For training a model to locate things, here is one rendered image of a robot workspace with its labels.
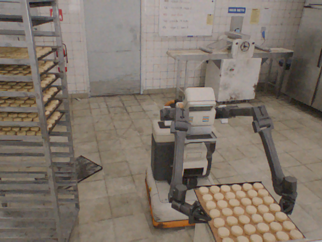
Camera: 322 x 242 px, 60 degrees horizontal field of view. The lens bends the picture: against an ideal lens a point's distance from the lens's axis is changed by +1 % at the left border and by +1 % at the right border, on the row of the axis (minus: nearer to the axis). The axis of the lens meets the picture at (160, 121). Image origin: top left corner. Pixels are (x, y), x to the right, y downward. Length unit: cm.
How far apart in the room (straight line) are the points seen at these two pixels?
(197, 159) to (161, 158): 38
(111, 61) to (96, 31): 61
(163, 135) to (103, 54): 330
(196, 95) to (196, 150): 47
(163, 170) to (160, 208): 36
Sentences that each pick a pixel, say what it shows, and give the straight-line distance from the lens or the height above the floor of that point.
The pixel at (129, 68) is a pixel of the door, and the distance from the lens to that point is 555.
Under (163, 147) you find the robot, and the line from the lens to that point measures 242.
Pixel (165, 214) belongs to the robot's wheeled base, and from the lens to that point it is 242.
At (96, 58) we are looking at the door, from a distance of 542.
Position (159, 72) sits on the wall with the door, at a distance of 569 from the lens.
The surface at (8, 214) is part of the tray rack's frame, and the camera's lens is 274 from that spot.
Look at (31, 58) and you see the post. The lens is 161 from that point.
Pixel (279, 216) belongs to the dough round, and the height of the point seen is 92.
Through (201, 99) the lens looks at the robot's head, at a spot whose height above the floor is 120.
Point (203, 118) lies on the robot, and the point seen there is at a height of 103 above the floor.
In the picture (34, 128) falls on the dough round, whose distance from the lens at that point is 191.
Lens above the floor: 185
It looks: 24 degrees down
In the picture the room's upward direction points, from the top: 2 degrees clockwise
